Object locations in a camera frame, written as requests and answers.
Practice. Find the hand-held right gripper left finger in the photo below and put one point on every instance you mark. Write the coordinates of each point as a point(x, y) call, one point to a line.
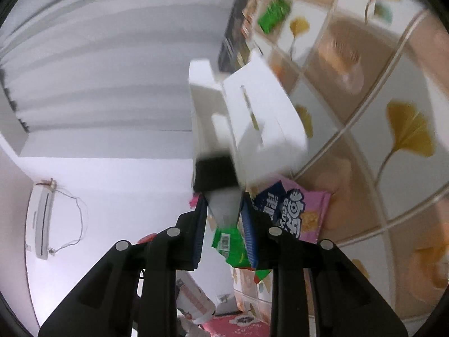
point(200, 231)

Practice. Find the orange snack packet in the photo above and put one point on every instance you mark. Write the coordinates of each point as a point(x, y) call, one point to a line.
point(250, 7)

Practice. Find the green snack packet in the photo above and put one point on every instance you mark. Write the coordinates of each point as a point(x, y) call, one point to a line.
point(273, 14)

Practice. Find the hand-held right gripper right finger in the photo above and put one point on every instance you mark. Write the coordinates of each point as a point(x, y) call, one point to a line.
point(248, 231)

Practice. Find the black box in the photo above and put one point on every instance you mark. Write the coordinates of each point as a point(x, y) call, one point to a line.
point(233, 24)

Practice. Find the white air conditioner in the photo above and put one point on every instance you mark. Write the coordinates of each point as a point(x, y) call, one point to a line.
point(41, 217)

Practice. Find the pink snack packet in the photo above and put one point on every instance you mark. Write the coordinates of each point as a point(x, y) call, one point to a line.
point(305, 214)

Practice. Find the white red print cup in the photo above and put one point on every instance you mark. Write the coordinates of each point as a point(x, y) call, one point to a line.
point(193, 298)

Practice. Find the grey curtain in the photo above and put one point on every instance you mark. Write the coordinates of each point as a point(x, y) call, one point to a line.
point(105, 59)

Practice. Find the green barcode packet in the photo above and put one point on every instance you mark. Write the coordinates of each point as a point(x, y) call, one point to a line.
point(231, 249)

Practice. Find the white carton box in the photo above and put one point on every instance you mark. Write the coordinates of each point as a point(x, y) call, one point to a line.
point(259, 119)

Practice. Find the ginkgo print tablecloth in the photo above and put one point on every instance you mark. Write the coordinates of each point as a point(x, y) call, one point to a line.
point(379, 77)

